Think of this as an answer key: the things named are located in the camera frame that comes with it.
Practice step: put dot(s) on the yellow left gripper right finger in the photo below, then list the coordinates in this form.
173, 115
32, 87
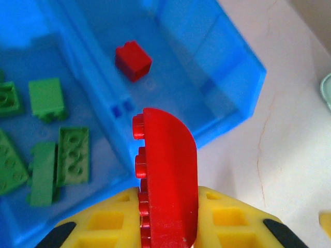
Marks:
232, 222

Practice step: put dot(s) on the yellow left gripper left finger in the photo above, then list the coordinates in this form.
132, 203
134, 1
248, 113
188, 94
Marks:
103, 222

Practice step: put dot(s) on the red curved lego brick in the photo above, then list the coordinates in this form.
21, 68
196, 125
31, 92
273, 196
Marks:
170, 180

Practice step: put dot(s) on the blue plastic bin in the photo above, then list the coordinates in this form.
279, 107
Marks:
77, 206
181, 90

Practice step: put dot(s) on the long green lego brick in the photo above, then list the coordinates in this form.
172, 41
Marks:
41, 175

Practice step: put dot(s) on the yellow lego brick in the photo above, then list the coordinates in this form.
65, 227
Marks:
326, 223

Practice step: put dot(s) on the mint green zipper pouch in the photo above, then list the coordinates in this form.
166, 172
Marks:
327, 90

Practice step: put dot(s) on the small red lego brick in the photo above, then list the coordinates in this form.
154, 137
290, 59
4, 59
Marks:
132, 59

